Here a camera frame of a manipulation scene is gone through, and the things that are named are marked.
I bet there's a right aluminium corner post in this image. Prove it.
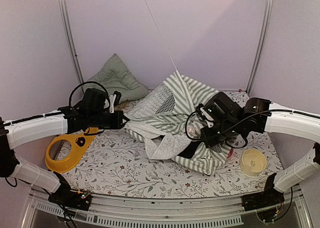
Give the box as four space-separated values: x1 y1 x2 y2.
245 0 274 96

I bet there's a left aluminium corner post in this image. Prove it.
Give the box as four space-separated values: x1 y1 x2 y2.
58 0 84 83

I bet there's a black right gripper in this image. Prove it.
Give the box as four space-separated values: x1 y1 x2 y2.
200 118 242 148

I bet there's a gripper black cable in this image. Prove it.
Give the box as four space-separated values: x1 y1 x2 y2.
68 81 111 108
184 109 273 150

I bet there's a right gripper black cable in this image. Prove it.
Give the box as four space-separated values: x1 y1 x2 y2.
184 109 273 150

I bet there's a cream pet bowl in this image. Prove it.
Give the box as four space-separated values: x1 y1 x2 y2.
239 149 267 176

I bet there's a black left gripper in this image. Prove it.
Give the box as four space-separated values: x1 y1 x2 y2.
88 109 129 129

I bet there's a green striped pet tent fabric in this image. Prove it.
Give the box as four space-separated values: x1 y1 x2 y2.
124 71 230 175

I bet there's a front aluminium rail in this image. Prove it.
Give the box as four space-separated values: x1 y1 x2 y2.
21 186 314 227

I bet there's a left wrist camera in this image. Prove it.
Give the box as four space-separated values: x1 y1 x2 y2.
109 91 122 113

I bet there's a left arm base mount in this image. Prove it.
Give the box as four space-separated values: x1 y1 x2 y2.
48 171 92 211

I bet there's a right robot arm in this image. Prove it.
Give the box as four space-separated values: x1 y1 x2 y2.
196 92 320 206

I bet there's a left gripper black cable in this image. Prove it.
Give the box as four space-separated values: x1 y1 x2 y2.
68 81 111 108

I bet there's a green checkered cushion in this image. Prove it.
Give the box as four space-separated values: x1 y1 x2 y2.
88 53 149 103

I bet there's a pink pet bowl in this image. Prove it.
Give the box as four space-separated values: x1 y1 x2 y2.
227 148 234 160

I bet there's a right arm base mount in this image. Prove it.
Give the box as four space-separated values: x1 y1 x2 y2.
241 173 285 211

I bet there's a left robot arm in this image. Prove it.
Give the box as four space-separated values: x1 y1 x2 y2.
0 88 129 205

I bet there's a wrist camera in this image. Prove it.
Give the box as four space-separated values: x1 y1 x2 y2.
196 103 215 128
109 91 122 113

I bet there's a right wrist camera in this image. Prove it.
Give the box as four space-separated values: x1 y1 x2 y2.
196 103 215 128

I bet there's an aluminium corner post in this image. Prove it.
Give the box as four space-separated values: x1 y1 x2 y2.
245 0 274 96
58 0 84 83

